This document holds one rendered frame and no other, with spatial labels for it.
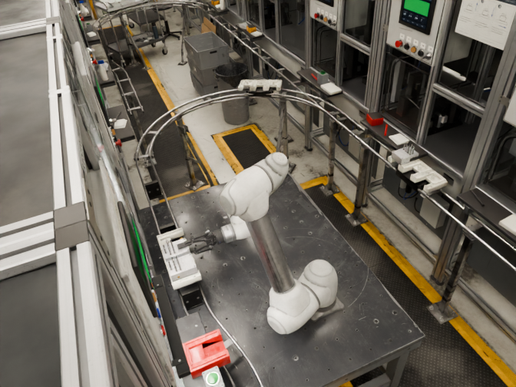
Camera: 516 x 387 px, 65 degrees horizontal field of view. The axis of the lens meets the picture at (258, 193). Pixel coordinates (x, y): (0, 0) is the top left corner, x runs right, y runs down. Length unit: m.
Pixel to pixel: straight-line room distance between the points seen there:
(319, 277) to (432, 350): 1.19
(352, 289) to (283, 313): 0.50
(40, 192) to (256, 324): 1.47
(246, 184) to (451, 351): 1.84
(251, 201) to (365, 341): 0.88
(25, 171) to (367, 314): 1.66
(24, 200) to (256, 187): 0.94
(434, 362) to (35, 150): 2.46
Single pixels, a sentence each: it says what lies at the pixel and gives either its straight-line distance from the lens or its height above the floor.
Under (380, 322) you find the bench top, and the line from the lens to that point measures 2.07.
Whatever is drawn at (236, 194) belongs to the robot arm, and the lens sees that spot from 1.49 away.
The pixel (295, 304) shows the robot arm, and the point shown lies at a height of 0.94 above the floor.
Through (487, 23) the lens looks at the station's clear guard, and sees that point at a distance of 2.30.
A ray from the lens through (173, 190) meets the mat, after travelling 3.92.
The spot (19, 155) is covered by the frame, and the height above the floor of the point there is 2.01.
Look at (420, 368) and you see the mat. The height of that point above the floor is 0.01.
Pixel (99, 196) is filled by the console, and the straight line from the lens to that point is 1.02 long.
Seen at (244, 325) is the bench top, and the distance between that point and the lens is 2.04.
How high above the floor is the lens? 2.41
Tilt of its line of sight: 40 degrees down
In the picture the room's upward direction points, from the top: 5 degrees counter-clockwise
